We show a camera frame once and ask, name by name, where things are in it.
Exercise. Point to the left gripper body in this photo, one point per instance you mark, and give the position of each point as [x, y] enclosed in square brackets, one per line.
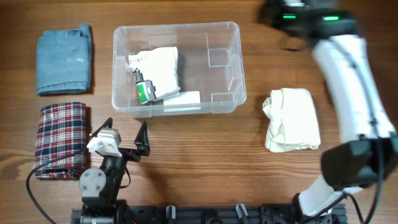
[116, 163]

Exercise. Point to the cream cloth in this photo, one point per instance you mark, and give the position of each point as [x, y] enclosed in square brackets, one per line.
[293, 123]

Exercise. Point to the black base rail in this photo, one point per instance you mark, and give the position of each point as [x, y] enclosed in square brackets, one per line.
[266, 213]

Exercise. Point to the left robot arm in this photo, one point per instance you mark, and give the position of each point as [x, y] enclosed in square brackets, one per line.
[100, 186]

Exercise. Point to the clear plastic storage bin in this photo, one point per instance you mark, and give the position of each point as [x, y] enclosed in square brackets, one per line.
[210, 68]

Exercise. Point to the folded red plaid shirt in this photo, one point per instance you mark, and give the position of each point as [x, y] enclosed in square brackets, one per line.
[61, 137]

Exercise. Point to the white printed t-shirt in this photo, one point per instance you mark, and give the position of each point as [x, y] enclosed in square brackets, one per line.
[156, 77]

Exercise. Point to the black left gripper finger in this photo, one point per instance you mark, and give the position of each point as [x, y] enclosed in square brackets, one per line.
[141, 141]
[107, 124]

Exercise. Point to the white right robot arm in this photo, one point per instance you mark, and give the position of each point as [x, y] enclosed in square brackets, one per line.
[368, 150]

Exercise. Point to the folded blue denim jeans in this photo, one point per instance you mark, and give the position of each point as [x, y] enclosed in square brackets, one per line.
[63, 61]

